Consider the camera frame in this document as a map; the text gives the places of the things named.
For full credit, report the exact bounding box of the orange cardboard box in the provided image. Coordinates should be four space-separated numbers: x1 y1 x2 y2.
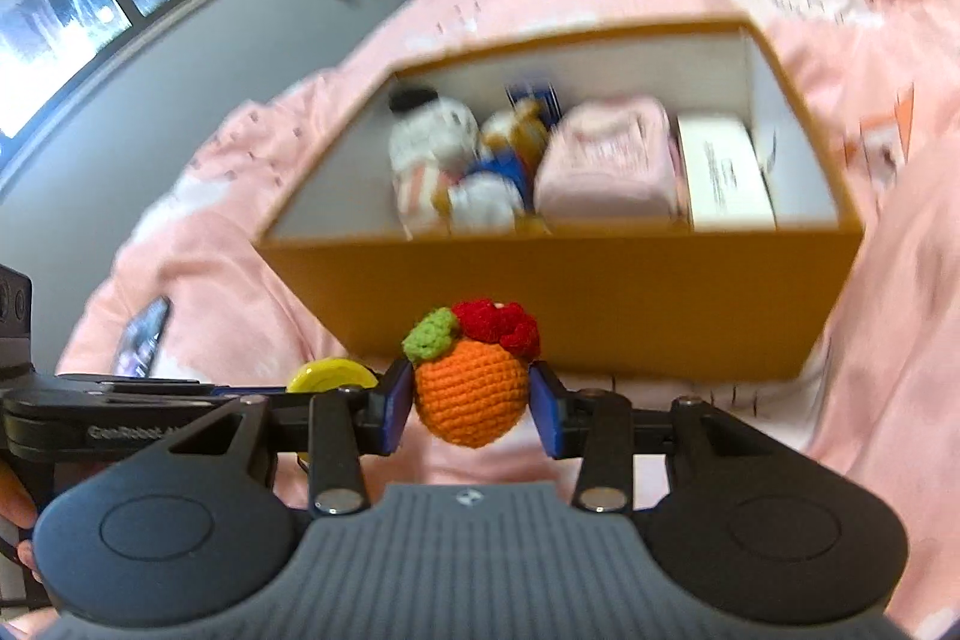
253 14 865 382

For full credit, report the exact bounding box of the white long box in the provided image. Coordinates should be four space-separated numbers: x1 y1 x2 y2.
675 113 777 232

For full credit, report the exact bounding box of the yellow round disc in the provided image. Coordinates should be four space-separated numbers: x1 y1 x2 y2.
287 356 380 395

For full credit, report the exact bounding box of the person's left hand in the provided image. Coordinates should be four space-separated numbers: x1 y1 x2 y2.
0 460 53 611

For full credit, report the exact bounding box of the calico plush toy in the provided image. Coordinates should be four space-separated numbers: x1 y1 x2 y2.
442 104 560 236

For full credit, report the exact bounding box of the pink pouch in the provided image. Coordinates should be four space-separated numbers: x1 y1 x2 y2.
532 94 680 220

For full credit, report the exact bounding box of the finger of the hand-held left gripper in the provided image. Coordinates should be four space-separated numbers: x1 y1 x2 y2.
172 377 312 408

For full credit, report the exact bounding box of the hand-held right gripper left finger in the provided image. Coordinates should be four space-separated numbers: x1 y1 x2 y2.
171 359 415 517

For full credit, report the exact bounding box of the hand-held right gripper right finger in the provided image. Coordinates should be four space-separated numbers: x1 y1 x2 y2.
529 362 773 513

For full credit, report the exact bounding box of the smartphone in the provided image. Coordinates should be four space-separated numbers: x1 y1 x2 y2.
111 295 173 378

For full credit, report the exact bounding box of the orange crochet fruit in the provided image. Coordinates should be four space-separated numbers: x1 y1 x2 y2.
401 299 542 450

